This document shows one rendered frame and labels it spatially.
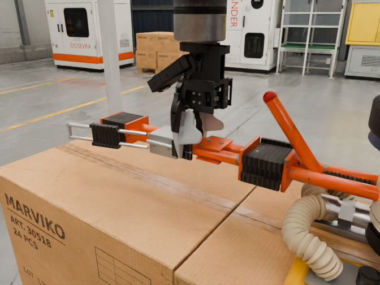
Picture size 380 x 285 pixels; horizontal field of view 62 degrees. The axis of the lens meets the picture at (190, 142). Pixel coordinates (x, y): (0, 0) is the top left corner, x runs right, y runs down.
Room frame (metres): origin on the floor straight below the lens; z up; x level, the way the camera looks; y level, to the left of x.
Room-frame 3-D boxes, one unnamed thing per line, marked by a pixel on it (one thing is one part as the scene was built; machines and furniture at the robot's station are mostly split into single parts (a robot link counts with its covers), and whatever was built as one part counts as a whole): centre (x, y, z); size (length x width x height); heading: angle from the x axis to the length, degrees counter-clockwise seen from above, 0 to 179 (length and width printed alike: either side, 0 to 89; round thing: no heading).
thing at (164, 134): (0.62, 0.04, 1.07); 0.07 x 0.07 x 0.04; 58
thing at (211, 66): (0.57, -0.02, 1.21); 0.09 x 0.08 x 0.12; 56
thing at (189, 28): (0.58, -0.02, 1.29); 0.10 x 0.09 x 0.05; 146
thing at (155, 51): (7.82, 0.52, 0.45); 1.21 x 1.03 x 0.91; 61
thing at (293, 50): (7.53, -2.74, 0.32); 1.25 x 0.52 x 0.63; 61
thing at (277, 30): (7.86, -2.13, 0.81); 0.58 x 0.12 x 0.42; 151
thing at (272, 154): (0.50, -0.14, 1.08); 0.10 x 0.08 x 0.06; 148
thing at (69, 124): (0.61, 0.14, 1.07); 0.31 x 0.03 x 0.05; 70
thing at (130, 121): (0.69, 0.15, 1.07); 0.08 x 0.07 x 0.05; 58
